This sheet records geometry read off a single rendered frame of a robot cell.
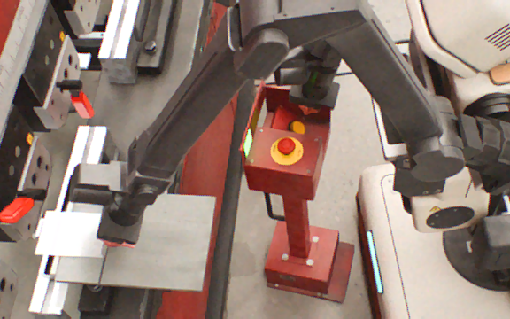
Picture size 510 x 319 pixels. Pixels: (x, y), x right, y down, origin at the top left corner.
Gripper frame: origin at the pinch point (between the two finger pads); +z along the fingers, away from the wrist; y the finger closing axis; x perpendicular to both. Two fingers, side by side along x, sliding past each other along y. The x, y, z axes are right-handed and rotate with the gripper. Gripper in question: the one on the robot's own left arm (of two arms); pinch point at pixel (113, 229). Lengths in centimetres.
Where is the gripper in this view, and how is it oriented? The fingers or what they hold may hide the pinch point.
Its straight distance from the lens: 128.6
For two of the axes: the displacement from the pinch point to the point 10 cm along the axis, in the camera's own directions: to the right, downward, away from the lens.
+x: 9.3, 2.6, 2.7
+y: -1.0, 8.6, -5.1
